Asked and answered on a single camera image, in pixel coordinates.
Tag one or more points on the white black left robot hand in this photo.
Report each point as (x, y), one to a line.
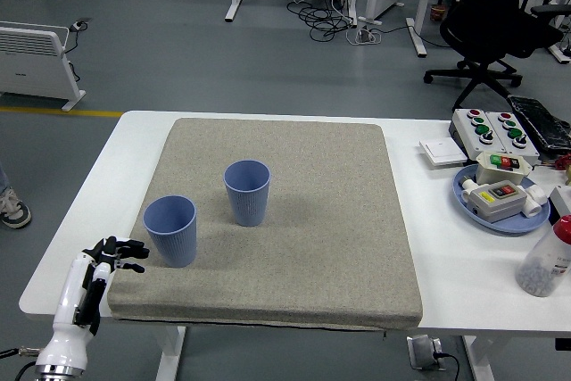
(67, 305)

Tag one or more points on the blue ribbed plastic cup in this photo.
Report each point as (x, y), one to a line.
(174, 238)
(247, 202)

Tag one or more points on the grey push-button control box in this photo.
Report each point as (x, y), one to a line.
(468, 135)
(517, 142)

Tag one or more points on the person's shoe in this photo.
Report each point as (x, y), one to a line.
(13, 211)

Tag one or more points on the white table leg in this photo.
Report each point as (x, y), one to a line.
(169, 354)
(479, 358)

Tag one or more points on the grey-brown fabric mat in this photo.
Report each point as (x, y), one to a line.
(290, 220)

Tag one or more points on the white floor power strip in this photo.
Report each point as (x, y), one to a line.
(365, 36)

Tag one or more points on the white pipe fitting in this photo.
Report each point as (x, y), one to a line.
(535, 202)
(468, 187)

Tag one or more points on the blue round plate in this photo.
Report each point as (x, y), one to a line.
(526, 222)

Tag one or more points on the small brown basket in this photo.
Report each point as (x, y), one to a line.
(438, 14)

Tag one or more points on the clear bottle with red cap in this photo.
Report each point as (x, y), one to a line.
(544, 265)

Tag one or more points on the black table control panel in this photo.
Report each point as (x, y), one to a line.
(563, 343)

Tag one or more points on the white box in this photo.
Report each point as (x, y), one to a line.
(563, 202)

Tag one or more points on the black wrapped keyboard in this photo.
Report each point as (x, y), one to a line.
(542, 122)

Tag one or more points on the black office chair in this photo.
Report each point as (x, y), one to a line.
(490, 19)

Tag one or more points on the white wall switch plate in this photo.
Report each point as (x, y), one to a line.
(441, 153)

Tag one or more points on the grey switch box yellow label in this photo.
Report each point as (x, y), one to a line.
(497, 202)

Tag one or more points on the white switch box coloured buttons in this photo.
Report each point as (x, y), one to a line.
(499, 171)

